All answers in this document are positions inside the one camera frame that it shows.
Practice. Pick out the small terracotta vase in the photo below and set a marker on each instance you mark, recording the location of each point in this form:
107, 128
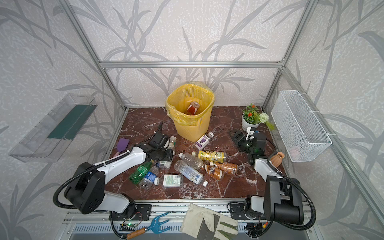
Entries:
277, 159

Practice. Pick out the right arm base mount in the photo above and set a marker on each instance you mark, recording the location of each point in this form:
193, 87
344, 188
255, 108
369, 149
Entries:
237, 212

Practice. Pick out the purple grape label bottle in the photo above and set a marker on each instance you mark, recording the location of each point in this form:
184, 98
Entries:
203, 141

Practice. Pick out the beige work glove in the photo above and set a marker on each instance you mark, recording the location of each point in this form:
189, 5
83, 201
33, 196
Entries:
205, 224

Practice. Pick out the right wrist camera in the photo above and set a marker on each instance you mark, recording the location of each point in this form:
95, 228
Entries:
251, 131

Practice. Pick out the brown milk tea bottle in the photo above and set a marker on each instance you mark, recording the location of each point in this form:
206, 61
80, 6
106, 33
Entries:
226, 167

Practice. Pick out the white green label bottle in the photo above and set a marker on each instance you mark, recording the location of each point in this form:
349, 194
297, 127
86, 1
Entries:
170, 153

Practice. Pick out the teal garden hand fork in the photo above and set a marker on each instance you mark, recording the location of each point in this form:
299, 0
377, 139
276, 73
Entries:
155, 227

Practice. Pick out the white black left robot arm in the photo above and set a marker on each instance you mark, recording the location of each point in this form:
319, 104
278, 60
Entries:
86, 192

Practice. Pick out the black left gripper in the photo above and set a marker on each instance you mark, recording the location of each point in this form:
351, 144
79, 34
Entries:
167, 154

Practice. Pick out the yellow bin liner bag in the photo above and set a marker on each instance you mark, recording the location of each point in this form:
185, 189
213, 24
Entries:
180, 99

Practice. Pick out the red juice bottle yellow cap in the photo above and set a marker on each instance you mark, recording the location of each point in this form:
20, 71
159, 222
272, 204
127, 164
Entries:
193, 108

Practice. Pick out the clear acrylic wall shelf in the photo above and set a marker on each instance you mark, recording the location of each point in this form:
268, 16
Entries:
50, 138

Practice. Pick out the clear ribbed plastic bottle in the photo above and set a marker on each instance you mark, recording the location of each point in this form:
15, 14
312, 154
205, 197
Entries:
191, 160

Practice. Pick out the yellow plastic waste bin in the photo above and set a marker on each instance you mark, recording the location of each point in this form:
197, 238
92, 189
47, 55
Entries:
192, 133

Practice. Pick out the green plastic bottle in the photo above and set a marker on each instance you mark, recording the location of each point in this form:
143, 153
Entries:
140, 172

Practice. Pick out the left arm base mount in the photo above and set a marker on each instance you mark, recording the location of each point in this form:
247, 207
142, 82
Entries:
140, 213

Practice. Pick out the square green label bottle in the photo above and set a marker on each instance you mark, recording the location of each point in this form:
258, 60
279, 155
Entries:
169, 181

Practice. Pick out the green circuit board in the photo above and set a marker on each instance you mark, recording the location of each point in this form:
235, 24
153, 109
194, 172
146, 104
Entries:
129, 227

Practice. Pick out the white potted artificial plant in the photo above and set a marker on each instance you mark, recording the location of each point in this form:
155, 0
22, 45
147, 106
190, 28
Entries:
252, 118

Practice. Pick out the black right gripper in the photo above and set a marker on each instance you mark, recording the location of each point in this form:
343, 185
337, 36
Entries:
241, 138

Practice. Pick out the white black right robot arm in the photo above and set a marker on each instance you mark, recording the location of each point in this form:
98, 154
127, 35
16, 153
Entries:
284, 201

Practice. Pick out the purple silicone spatula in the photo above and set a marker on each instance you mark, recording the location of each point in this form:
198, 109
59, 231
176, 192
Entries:
121, 146

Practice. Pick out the yellow label tea bottle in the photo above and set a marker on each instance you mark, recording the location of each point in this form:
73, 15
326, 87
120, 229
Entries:
212, 156

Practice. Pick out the white wire mesh basket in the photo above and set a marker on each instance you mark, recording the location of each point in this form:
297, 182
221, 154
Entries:
302, 133

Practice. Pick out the large clear water bottle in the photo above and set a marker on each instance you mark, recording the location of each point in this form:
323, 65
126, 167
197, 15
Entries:
190, 173

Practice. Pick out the blue label water bottle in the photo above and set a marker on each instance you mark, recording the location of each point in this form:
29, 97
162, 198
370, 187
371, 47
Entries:
149, 179

